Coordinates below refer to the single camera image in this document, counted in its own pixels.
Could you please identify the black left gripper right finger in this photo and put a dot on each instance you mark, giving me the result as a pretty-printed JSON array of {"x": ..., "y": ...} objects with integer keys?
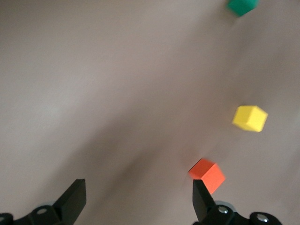
[{"x": 206, "y": 208}]

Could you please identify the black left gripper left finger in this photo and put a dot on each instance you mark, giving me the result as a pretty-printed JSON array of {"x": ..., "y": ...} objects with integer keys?
[{"x": 68, "y": 204}]

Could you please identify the yellow cube block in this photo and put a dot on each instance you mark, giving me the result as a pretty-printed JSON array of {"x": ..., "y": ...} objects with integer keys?
[{"x": 249, "y": 119}]

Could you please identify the green cube block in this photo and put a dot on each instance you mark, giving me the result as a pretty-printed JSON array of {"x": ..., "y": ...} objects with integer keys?
[{"x": 242, "y": 5}]

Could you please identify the brown paper table cover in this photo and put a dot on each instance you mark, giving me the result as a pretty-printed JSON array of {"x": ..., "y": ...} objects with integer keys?
[{"x": 93, "y": 93}]

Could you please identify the orange cube block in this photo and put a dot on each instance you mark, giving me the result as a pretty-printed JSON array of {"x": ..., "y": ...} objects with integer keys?
[{"x": 208, "y": 174}]

